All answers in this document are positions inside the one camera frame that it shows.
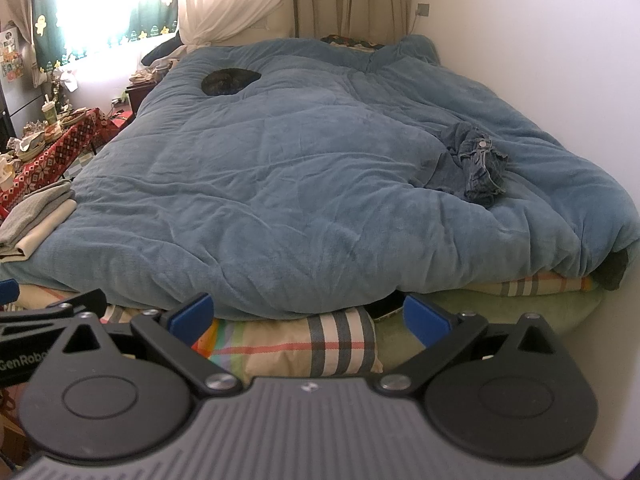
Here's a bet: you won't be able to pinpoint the cream folded garment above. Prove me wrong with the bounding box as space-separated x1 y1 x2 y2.
0 199 79 262

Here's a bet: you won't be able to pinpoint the plaid bed sheet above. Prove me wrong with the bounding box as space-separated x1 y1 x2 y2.
0 270 601 379

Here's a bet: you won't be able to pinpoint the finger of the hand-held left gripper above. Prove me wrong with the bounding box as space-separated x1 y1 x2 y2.
0 280 107 347

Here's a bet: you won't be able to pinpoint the blue denim shorts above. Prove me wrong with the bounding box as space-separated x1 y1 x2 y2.
412 122 511 208

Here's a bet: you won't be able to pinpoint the cup with straw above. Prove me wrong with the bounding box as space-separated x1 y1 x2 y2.
42 94 62 126

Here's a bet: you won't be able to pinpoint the red patterned tablecloth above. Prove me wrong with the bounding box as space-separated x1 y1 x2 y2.
0 107 109 221

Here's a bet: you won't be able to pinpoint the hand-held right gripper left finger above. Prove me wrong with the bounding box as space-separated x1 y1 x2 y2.
60 292 241 396

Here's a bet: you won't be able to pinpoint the white sheer curtain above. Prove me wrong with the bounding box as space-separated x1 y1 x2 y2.
177 0 301 47

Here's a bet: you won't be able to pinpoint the patterned pillow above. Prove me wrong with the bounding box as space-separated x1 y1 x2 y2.
320 35 387 54

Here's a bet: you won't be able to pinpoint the pile of table clutter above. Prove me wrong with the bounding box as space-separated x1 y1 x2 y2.
0 107 96 181

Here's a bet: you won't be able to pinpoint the blue fleece blanket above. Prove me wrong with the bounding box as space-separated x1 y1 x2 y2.
27 35 640 321

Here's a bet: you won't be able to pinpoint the green printed curtain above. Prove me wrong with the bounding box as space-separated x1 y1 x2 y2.
30 0 179 69

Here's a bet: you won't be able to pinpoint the white fridge with stickers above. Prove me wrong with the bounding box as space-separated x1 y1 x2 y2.
0 22 28 136

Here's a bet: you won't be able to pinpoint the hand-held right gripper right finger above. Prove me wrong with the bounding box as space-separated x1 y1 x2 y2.
374 292 560 396

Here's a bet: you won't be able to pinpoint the grey folded garment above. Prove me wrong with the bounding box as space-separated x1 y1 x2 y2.
0 180 76 248

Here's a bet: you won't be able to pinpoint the dark red bedside cabinet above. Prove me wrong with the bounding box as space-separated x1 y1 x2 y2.
125 82 157 113

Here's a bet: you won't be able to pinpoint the dark blue plush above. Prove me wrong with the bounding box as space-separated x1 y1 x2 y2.
140 31 187 67

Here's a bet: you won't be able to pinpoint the dark round furry thing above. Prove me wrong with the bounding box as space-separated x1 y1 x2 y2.
201 67 262 97

